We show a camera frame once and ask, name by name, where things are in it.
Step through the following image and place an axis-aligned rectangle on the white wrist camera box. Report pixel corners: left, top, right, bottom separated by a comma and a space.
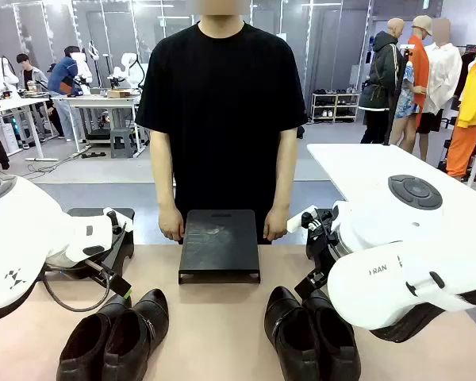
287, 205, 319, 235

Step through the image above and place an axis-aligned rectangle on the large white table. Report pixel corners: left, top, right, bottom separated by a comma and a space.
307, 142, 476, 203

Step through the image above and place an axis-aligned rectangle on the black leather strap shoe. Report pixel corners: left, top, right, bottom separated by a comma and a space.
301, 288, 362, 381
263, 285, 322, 381

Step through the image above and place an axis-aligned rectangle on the white desk with clutter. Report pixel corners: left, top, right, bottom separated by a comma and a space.
0, 94, 60, 162

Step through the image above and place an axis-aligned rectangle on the person's right hand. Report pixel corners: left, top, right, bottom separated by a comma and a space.
158, 206, 186, 242

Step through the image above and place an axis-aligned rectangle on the person's left hand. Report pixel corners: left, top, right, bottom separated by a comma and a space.
263, 208, 290, 242

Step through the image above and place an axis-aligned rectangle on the standing person in blue jacket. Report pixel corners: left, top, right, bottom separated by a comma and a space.
47, 45, 83, 143

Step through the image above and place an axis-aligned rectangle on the mannequin in orange top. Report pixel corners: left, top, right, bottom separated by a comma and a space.
390, 15, 432, 160

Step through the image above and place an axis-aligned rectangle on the mannequin in yellow hoodie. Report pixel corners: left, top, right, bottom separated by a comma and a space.
446, 47, 476, 179

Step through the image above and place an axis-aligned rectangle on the person's black t-shirt torso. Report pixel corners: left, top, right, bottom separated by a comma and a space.
135, 21, 307, 244

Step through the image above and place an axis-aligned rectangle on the mannequin in dark green jacket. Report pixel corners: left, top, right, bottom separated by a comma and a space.
359, 17, 406, 144

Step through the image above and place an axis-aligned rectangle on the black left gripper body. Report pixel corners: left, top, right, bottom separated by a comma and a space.
83, 257, 118, 287

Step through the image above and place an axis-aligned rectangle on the black leather buckle shoe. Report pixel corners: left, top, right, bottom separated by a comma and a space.
102, 288, 170, 381
56, 293, 134, 381

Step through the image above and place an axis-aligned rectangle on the person's left forearm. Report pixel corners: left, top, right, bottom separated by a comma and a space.
270, 127, 299, 211

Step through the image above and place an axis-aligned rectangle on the mannequin in white shirt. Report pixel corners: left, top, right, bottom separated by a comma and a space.
416, 19, 464, 162

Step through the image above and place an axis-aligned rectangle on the seated person in grey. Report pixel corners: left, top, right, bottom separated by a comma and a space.
15, 53, 51, 94

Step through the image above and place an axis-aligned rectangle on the grey plastic stool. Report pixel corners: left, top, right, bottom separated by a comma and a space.
109, 127, 136, 160

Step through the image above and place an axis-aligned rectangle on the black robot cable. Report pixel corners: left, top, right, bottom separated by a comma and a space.
41, 269, 112, 313

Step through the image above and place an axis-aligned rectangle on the white shoe rack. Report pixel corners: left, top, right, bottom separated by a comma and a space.
311, 90, 361, 124

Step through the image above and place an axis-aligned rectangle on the white desk with robots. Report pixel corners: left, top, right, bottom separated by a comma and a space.
51, 93, 148, 156

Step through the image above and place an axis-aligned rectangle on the person's right forearm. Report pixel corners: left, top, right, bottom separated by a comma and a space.
148, 127, 177, 211

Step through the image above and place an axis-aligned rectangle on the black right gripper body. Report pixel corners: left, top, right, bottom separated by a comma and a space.
305, 208, 341, 279

